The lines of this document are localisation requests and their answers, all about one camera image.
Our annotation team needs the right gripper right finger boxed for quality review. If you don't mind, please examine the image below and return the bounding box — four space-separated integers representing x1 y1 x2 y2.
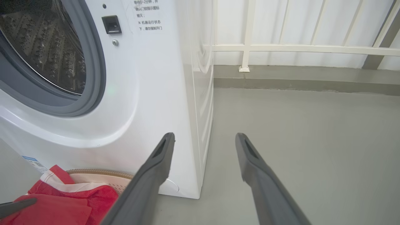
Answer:
235 132 313 225

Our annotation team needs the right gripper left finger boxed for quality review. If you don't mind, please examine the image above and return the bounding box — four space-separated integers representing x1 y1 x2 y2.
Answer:
101 132 176 225

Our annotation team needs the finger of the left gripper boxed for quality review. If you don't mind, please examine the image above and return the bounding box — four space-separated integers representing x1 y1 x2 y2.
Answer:
0 198 38 219

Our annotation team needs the red and white garment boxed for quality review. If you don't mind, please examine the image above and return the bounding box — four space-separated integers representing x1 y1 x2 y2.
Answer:
0 165 119 225

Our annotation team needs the cream perforated laundry basket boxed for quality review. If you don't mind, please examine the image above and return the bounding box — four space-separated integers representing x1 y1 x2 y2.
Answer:
66 169 135 196

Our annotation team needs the white washing machine body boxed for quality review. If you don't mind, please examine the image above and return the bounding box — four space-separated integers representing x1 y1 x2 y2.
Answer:
0 0 215 199

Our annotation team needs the stainless steel washing machine drum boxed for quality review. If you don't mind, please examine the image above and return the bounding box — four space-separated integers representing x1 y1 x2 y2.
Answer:
0 0 87 95

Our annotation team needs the dark grey recessed port socket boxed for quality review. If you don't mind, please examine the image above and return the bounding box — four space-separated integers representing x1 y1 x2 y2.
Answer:
102 15 122 34

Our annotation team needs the Chinese instruction text label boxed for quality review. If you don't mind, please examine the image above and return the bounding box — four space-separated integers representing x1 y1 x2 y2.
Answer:
133 0 163 32

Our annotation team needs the round white filter cover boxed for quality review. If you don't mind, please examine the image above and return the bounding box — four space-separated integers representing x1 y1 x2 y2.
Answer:
158 178 179 194

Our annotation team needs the blue energy label sticker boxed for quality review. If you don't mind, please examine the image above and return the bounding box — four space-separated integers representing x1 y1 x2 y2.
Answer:
22 156 49 174

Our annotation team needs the white metal railing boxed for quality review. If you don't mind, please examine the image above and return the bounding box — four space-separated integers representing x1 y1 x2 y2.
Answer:
203 0 400 73

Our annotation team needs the dark grey slanted post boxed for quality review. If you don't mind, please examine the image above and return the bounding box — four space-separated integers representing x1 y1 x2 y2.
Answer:
362 0 400 70

